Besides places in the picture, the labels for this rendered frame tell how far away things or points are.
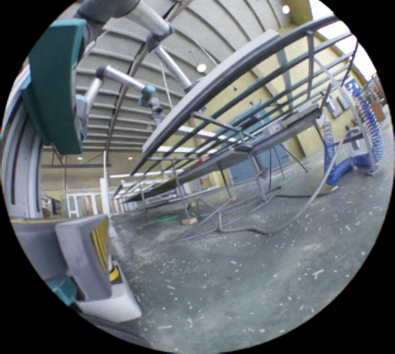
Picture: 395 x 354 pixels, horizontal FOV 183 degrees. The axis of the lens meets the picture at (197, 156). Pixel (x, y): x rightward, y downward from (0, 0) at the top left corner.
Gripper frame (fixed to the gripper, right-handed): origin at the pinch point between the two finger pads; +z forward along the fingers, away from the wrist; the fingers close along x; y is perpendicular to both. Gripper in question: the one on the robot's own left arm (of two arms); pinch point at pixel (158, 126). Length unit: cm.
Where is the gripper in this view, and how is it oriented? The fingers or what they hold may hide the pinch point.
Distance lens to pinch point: 112.7
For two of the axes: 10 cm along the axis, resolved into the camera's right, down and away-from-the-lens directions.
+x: -6.8, 0.0, -7.3
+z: 2.9, 9.2, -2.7
